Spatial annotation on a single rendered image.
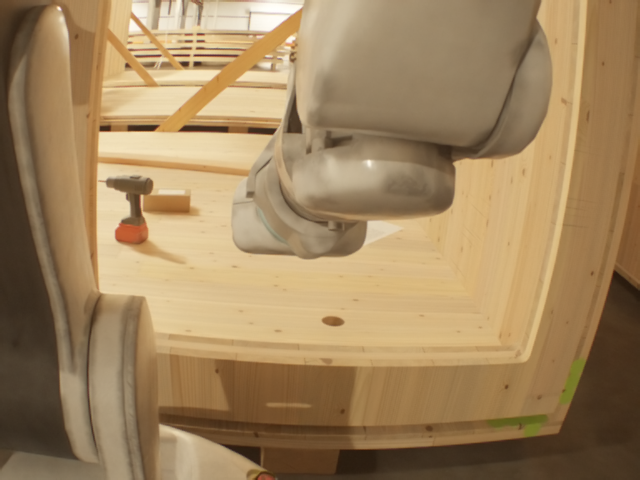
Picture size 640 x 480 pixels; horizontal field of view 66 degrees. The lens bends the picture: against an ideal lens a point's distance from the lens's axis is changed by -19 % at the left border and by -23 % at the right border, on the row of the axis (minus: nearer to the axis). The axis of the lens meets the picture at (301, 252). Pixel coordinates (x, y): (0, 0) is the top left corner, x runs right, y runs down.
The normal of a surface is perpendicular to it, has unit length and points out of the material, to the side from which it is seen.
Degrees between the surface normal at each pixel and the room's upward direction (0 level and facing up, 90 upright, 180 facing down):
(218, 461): 1
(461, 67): 121
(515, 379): 90
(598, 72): 90
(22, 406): 77
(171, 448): 68
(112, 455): 90
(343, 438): 90
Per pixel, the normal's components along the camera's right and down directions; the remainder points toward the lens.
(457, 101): 0.06, 0.81
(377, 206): -0.04, 0.97
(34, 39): 0.95, 0.00
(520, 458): 0.09, -0.93
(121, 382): 0.17, -0.21
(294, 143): 0.14, 0.18
